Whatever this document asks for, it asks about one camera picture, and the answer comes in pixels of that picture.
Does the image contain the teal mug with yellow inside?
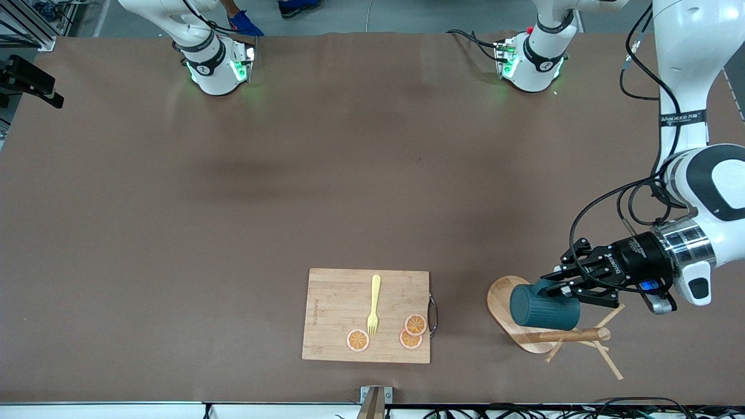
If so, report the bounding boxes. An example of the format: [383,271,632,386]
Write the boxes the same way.
[510,279,581,331]

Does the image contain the wooden mug tree rack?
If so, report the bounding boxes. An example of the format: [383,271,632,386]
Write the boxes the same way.
[487,275,626,381]

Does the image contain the yellow plastic fork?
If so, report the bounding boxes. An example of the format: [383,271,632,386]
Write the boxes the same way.
[367,275,382,337]

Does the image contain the blue shoe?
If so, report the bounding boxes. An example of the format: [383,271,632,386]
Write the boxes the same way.
[228,10,265,37]
[278,0,322,18]

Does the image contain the aluminium frame profile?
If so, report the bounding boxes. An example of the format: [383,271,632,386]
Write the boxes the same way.
[0,0,76,52]

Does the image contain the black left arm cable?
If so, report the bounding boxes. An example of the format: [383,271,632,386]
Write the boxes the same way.
[569,5,683,280]

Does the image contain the black cable bundle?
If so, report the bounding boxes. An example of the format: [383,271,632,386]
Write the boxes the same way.
[422,397,745,419]

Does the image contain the metal table edge bracket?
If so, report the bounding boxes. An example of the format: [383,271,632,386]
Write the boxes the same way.
[356,386,393,419]

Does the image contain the bamboo cutting board metal handle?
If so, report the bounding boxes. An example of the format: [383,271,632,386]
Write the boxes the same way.
[302,268,438,364]

